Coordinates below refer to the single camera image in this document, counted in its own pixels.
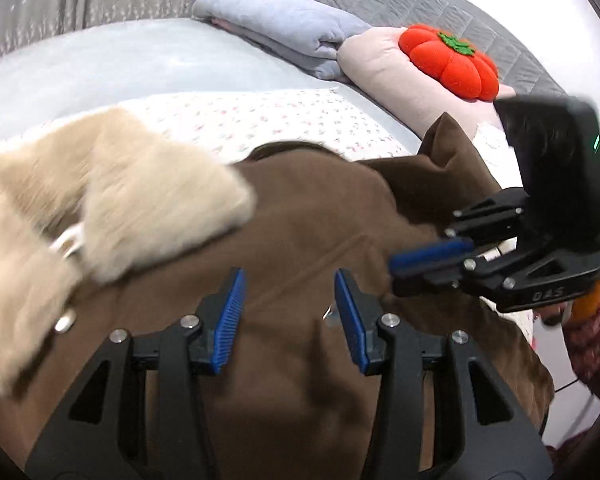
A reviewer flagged brown coat with fur collar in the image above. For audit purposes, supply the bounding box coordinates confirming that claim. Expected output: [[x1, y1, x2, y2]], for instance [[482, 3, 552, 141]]
[[0, 110, 554, 479]]

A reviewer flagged person's right hand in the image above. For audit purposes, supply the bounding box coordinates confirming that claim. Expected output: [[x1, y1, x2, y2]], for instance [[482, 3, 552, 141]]
[[533, 300, 573, 328]]

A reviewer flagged white quilted comforter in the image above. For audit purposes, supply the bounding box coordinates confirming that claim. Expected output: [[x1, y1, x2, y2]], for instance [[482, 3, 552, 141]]
[[472, 122, 534, 347]]

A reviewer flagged orange pumpkin plush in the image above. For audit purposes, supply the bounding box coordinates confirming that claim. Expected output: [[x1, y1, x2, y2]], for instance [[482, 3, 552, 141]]
[[398, 24, 500, 102]]

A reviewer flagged pink pillow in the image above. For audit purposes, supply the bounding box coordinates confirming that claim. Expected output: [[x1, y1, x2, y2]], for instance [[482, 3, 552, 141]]
[[337, 27, 502, 138]]

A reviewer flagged cherry print bed sheet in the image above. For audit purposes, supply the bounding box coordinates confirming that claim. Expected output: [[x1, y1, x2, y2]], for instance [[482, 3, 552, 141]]
[[0, 87, 412, 164]]

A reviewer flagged folded light blue blanket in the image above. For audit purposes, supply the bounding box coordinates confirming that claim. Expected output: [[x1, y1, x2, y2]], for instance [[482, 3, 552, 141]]
[[192, 0, 370, 80]]

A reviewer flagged grey quilted headboard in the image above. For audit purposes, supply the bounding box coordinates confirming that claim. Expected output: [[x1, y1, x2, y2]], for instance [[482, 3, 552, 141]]
[[316, 0, 565, 96]]

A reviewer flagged black camera box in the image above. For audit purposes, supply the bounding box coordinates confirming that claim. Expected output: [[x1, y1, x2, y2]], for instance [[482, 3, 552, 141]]
[[494, 96, 600, 254]]

